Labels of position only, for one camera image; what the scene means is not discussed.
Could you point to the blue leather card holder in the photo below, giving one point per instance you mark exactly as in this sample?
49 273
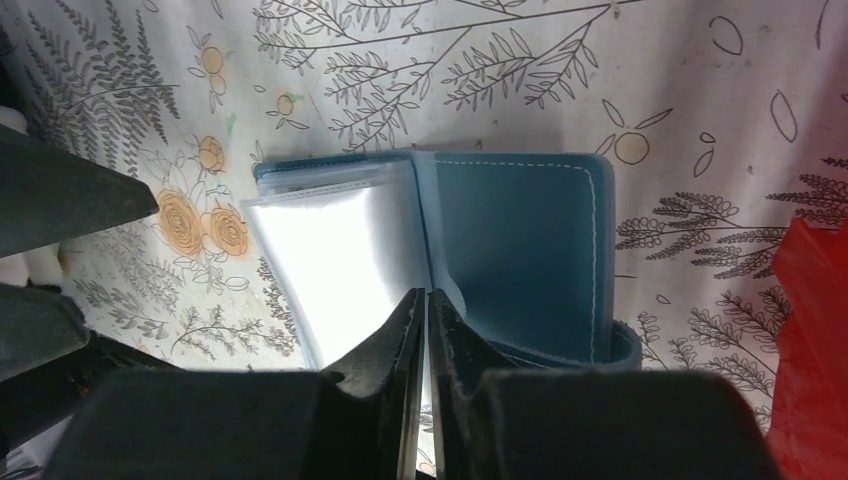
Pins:
521 244

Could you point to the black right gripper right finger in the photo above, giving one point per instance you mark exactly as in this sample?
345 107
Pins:
496 420

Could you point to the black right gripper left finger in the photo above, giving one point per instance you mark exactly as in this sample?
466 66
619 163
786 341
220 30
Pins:
355 419

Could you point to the floral table mat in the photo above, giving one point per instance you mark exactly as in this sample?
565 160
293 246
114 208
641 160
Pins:
722 121

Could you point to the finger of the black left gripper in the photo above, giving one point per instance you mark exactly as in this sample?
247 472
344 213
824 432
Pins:
49 195
37 327

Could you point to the red bin left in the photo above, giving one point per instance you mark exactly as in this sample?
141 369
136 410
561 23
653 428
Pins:
808 431

